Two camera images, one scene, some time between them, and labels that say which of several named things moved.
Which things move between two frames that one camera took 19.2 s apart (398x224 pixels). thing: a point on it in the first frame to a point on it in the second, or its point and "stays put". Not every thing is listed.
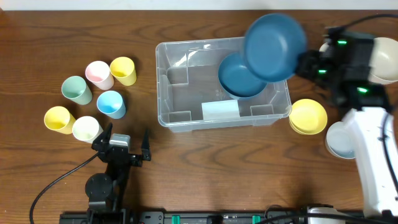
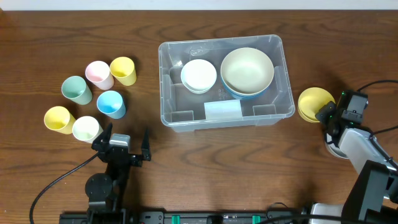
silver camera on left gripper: x=120 y=139 stays put
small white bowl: x=324 y=47 to x=198 y=76
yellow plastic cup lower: x=58 y=118 stays put
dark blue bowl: x=274 y=48 to x=245 y=96
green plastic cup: x=75 y=89 stays put
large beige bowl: x=384 y=61 to x=247 y=70
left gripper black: x=123 y=157 stays put
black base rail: x=185 y=217 stays put
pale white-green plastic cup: x=86 y=129 stays put
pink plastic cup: x=98 y=73 stays put
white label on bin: x=220 y=109 stays put
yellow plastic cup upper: x=123 y=69 stays put
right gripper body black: x=310 y=64 to x=325 y=112
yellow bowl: x=308 y=117 to x=311 y=101
